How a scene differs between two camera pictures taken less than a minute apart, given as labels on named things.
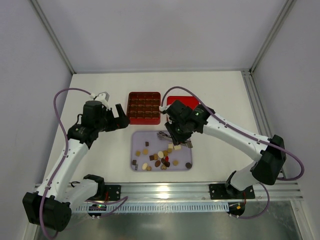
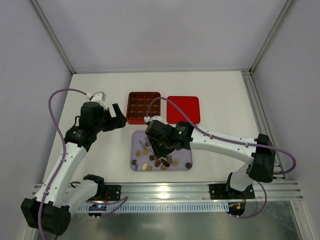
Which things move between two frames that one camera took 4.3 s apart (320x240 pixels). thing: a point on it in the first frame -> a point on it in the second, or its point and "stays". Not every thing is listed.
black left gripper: [113, 121] stays
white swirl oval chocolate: [144, 166] stays
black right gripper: [178, 133] -> [155, 143]
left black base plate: [114, 192] stays
